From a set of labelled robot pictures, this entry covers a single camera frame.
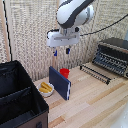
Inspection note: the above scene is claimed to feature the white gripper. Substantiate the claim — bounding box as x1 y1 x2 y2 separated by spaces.
45 27 81 57

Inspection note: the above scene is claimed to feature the red cup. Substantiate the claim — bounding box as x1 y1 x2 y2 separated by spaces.
59 67 71 80

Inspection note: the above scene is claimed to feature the yellow food piece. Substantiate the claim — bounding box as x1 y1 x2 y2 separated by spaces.
41 82 54 92
39 87 50 94

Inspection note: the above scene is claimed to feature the white bowl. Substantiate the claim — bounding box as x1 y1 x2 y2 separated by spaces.
37 81 55 98

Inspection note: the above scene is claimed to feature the black toaster oven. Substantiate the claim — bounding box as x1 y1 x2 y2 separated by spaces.
91 37 128 80

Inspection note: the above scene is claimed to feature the black fabric storage box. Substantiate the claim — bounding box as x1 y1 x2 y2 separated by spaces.
0 60 50 128

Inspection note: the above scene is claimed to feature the black cable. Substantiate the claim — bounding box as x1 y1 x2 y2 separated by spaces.
79 13 128 37

